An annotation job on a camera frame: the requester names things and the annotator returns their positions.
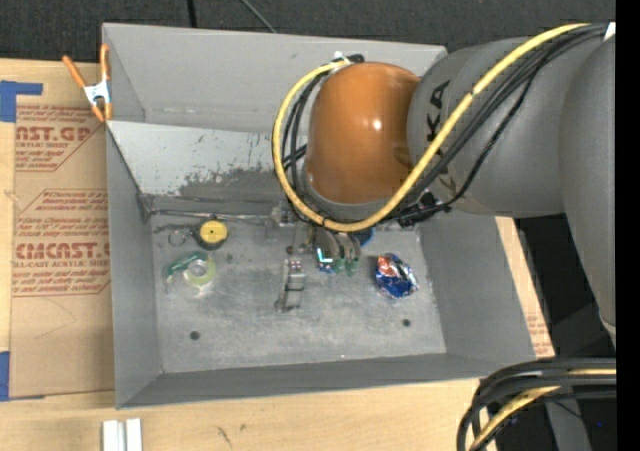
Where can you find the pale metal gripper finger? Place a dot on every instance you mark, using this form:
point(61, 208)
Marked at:
point(278, 220)
point(292, 286)

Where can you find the grey metal bin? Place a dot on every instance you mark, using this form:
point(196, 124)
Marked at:
point(320, 334)

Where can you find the yellow and black tape measure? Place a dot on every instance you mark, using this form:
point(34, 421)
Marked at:
point(212, 234)

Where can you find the blue crumpled foil packet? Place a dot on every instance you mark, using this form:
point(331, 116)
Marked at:
point(396, 277)

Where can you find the brown cardboard board, red print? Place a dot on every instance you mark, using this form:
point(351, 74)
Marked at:
point(60, 339)

